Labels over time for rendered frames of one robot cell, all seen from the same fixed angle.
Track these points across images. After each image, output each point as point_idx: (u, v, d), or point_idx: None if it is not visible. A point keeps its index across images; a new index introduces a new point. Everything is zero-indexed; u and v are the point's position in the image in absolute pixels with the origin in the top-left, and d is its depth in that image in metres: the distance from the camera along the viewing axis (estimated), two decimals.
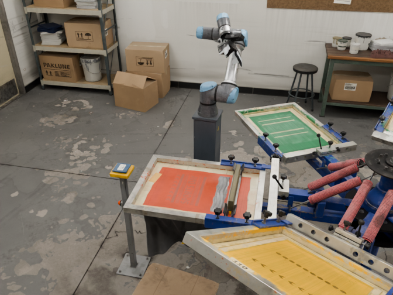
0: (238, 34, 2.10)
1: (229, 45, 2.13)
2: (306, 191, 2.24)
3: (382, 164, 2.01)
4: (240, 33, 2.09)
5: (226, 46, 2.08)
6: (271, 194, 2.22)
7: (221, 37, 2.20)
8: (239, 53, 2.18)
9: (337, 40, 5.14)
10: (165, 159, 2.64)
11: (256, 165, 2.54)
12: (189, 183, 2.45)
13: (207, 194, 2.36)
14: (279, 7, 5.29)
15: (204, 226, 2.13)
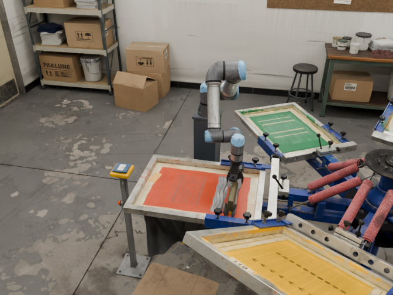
0: (228, 178, 2.20)
1: None
2: (306, 191, 2.24)
3: (382, 164, 2.01)
4: (229, 179, 2.19)
5: (227, 182, 2.30)
6: (271, 194, 2.22)
7: None
8: (241, 181, 2.28)
9: (337, 40, 5.14)
10: (165, 159, 2.64)
11: (256, 165, 2.54)
12: (189, 183, 2.45)
13: (207, 194, 2.36)
14: (279, 7, 5.29)
15: (204, 226, 2.13)
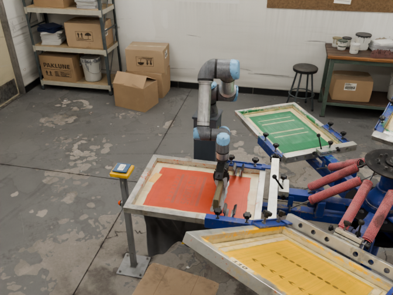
0: (214, 177, 2.22)
1: None
2: (306, 191, 2.24)
3: (382, 164, 2.01)
4: (214, 178, 2.21)
5: (214, 181, 2.32)
6: (271, 194, 2.22)
7: None
8: (227, 179, 2.30)
9: (337, 40, 5.14)
10: (165, 159, 2.64)
11: (256, 165, 2.54)
12: (189, 183, 2.45)
13: (207, 194, 2.36)
14: (279, 7, 5.29)
15: (204, 226, 2.13)
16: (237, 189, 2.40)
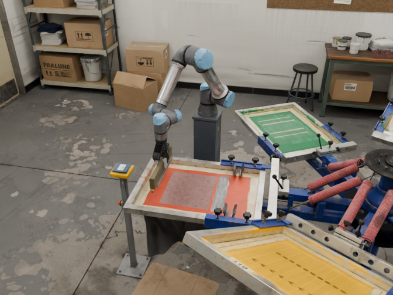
0: (152, 157, 2.24)
1: None
2: (306, 191, 2.24)
3: (382, 164, 2.01)
4: (152, 158, 2.23)
5: (154, 161, 2.34)
6: (271, 194, 2.22)
7: None
8: (166, 160, 2.32)
9: (337, 40, 5.14)
10: None
11: (256, 165, 2.54)
12: None
13: (207, 194, 2.36)
14: (279, 7, 5.29)
15: (204, 226, 2.13)
16: (237, 189, 2.40)
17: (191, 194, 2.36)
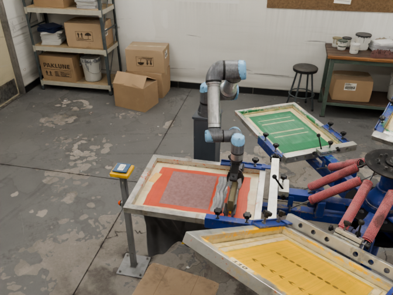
0: (229, 178, 2.20)
1: None
2: (306, 191, 2.24)
3: (382, 164, 2.01)
4: (229, 179, 2.19)
5: (227, 181, 2.30)
6: (271, 194, 2.22)
7: None
8: (241, 180, 2.28)
9: (337, 40, 5.14)
10: (165, 159, 2.64)
11: (256, 165, 2.54)
12: None
13: (207, 194, 2.36)
14: (279, 7, 5.29)
15: (204, 226, 2.13)
16: None
17: (191, 194, 2.36)
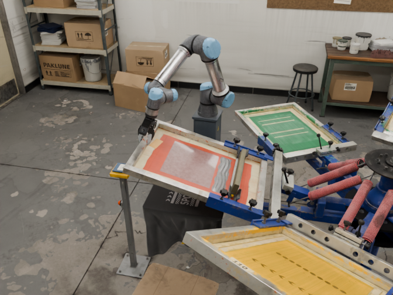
0: (138, 130, 2.16)
1: None
2: (308, 191, 2.24)
3: (382, 164, 2.01)
4: (138, 131, 2.15)
5: (138, 135, 2.27)
6: (275, 186, 2.18)
7: None
8: (152, 137, 2.25)
9: (337, 40, 5.14)
10: (167, 127, 2.50)
11: (259, 154, 2.49)
12: None
13: (209, 172, 2.27)
14: (279, 7, 5.29)
15: (206, 205, 2.04)
16: None
17: (193, 168, 2.26)
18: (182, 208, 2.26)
